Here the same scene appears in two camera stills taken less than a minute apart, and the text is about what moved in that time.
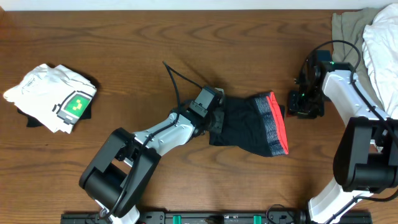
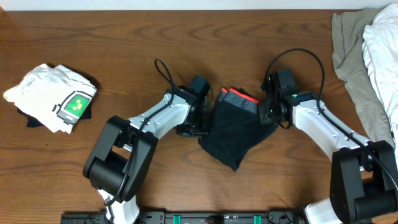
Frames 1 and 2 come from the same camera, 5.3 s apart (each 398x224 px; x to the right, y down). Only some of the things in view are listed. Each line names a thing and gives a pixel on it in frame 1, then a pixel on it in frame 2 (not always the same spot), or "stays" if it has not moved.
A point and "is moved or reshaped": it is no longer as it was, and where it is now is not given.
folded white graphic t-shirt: (56, 97) stays
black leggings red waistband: (256, 122) is moved or reshaped
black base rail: (206, 218) stays
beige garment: (350, 26) stays
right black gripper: (293, 107) to (263, 116)
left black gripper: (218, 117) to (195, 125)
